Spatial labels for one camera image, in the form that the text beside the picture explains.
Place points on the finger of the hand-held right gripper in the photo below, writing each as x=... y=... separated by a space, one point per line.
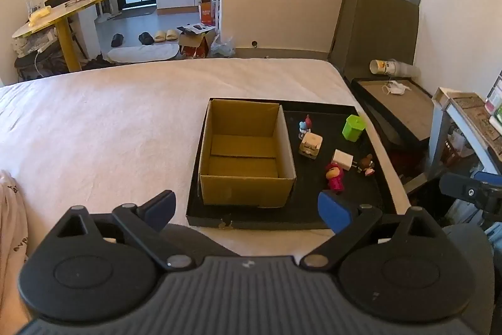
x=457 y=186
x=488 y=176

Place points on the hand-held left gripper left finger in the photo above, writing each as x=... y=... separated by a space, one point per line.
x=159 y=207

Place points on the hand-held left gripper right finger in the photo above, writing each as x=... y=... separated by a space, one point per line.
x=333 y=211

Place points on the pink figurine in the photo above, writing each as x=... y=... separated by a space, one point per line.
x=335 y=178

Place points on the black tray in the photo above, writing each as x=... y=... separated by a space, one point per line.
x=298 y=217

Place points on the white charger plug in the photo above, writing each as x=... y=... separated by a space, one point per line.
x=342 y=159

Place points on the brown monkey figurine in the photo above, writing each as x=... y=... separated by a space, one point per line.
x=366 y=164

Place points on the beige cube toy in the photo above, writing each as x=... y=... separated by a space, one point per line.
x=311 y=144

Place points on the green plastic container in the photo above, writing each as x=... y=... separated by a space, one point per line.
x=353 y=129

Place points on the brown cardboard box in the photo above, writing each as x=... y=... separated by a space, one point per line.
x=243 y=189

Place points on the blue and red figurine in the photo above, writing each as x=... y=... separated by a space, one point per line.
x=305 y=127

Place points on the white side table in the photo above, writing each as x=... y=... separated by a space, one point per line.
x=443 y=131

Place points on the patterned board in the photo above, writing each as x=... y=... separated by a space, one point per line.
x=476 y=115

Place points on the green tissue pack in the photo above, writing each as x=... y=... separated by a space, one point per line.
x=495 y=99

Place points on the black shallow box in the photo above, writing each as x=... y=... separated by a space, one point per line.
x=404 y=115

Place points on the white face mask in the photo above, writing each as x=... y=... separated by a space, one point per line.
x=398 y=87

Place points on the stack of paper cups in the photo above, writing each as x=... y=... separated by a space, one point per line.
x=392 y=68

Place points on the white printed shirt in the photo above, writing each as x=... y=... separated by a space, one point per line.
x=11 y=240

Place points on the white floor mat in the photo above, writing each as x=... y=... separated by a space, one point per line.
x=141 y=53

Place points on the dark clothes heap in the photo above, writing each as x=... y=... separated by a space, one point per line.
x=98 y=64

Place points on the red cardboard box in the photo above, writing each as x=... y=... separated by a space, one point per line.
x=196 y=44

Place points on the black slipper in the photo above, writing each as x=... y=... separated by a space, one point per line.
x=146 y=38
x=117 y=40

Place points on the beige slipper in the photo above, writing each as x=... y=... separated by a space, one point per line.
x=171 y=35
x=160 y=36

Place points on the clear plastic bag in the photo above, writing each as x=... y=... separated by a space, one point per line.
x=222 y=47

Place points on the large cardboard sheet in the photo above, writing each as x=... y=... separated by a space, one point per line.
x=380 y=29

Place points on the black chair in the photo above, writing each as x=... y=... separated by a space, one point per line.
x=51 y=62

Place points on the printed leaflet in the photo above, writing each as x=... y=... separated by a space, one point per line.
x=196 y=29

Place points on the round table with yellow leg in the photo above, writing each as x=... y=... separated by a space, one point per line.
x=64 y=44

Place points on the dark door mat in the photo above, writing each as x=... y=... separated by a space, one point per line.
x=138 y=11

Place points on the orange cardboard box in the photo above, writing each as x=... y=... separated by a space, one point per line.
x=207 y=13

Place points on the eyeglasses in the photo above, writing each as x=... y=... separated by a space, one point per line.
x=77 y=0

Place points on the yellow handheld object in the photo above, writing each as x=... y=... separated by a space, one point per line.
x=39 y=15

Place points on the clear water bottle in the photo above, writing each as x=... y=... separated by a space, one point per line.
x=34 y=3

